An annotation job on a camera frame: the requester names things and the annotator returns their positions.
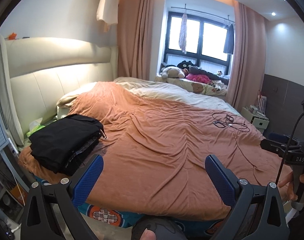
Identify green tissue pack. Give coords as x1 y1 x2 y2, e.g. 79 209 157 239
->
27 120 46 138

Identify pink plush toy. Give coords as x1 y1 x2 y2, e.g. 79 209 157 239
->
186 74 210 83

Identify bear print bedding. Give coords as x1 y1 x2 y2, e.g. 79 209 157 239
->
156 76 229 95

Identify right hand-held gripper cable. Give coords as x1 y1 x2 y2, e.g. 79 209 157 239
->
275 109 304 187

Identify cream padded headboard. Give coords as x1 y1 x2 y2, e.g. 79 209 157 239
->
0 34 118 147

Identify hanging dark garment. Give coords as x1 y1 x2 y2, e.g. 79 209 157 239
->
223 24 235 55

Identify orange fleece blanket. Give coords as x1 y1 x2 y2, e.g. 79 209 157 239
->
18 81 293 222

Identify black plush toy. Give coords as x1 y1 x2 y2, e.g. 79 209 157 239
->
177 60 195 70

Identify person's grey patterned trousers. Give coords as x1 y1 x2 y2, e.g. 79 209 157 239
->
132 216 184 240

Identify hanging white garment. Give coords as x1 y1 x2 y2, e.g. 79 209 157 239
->
96 0 121 32

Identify dark grey plush toy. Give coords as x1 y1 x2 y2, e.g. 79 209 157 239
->
188 66 229 83

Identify hanging floral garment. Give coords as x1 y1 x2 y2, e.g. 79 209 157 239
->
178 12 189 54

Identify orange box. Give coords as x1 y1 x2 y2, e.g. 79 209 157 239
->
8 182 27 205

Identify person's left hand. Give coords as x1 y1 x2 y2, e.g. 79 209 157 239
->
140 230 156 240

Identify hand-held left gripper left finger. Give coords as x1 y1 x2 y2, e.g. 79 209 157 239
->
21 154 104 240

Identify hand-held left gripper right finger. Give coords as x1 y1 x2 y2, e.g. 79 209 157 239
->
204 154 289 240

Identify pink curtain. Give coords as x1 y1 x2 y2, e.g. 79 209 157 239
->
117 0 167 82
227 1 266 109

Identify white plush toy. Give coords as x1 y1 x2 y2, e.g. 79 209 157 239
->
159 65 185 79

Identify cream pillow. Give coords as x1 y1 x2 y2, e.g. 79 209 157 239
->
56 81 98 119

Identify black pants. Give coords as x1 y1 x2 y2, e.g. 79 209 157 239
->
28 114 105 174

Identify person's right hand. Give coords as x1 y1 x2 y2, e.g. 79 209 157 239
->
277 171 304 203

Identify white nightstand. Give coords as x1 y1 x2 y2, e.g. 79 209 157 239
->
241 106 270 132

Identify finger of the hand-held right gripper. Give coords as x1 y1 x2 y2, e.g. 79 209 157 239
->
260 139 293 155

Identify metal clothes rail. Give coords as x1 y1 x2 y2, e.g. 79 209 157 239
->
171 6 236 23

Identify cream duvet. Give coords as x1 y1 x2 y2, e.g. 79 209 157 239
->
113 76 242 117

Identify thin black cable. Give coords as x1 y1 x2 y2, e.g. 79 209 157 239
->
212 112 250 133

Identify black framed window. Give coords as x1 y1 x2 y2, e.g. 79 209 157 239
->
164 11 235 77

